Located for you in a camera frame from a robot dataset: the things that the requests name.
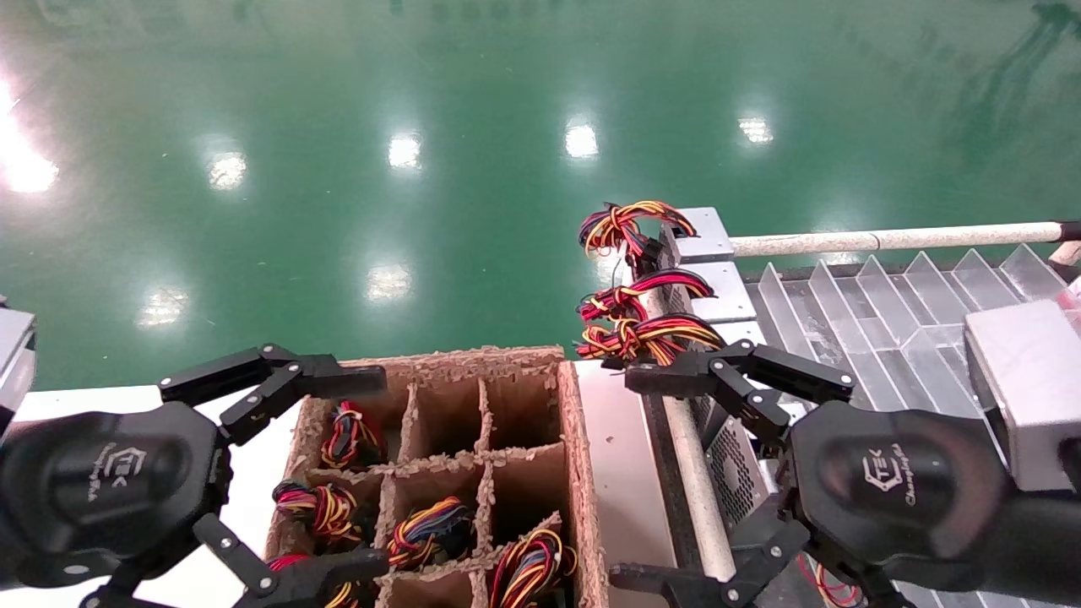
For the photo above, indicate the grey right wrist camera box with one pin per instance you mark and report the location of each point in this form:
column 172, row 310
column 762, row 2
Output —
column 1030, row 380

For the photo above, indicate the silver metal plate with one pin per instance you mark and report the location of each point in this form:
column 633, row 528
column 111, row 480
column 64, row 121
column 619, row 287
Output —
column 621, row 473

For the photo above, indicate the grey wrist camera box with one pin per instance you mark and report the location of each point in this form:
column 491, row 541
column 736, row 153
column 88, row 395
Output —
column 1030, row 380
column 15, row 355

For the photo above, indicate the white and red sign card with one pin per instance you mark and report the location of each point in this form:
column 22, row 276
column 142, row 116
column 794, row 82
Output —
column 1072, row 295

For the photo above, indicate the brown cardboard divider box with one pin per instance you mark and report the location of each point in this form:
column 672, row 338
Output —
column 583, row 473

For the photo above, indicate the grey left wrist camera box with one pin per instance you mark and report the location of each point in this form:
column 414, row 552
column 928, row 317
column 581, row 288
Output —
column 15, row 355

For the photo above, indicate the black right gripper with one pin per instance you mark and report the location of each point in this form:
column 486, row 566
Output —
column 895, row 490

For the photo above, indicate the clear acrylic divider tray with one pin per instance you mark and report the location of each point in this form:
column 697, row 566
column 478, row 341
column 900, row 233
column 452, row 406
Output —
column 895, row 329

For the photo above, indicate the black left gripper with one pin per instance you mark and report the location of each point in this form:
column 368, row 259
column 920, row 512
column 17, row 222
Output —
column 101, row 490

